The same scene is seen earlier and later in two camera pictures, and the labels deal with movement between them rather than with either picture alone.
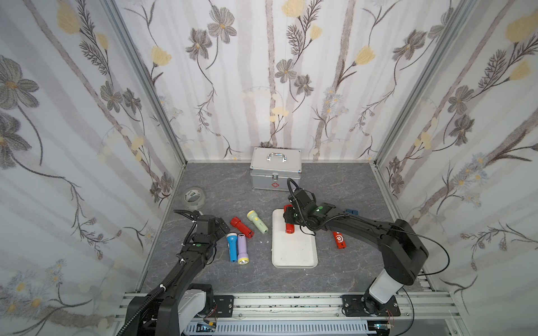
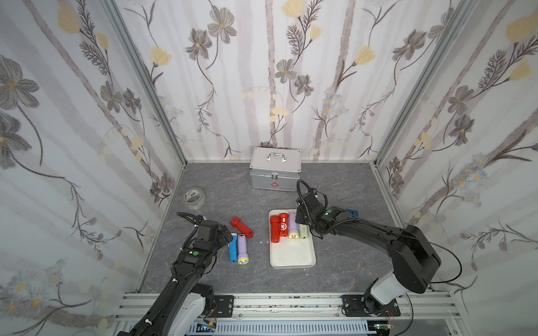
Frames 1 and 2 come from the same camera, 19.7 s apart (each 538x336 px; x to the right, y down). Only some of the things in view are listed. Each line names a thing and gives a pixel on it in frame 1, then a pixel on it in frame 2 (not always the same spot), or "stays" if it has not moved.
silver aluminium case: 271,168 stays
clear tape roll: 194,197 stays
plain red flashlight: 289,227 -> 274,221
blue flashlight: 232,238 stays
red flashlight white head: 340,240 -> 284,220
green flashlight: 252,215 -> 303,231
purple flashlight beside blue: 243,257 stays
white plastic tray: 291,250 stays
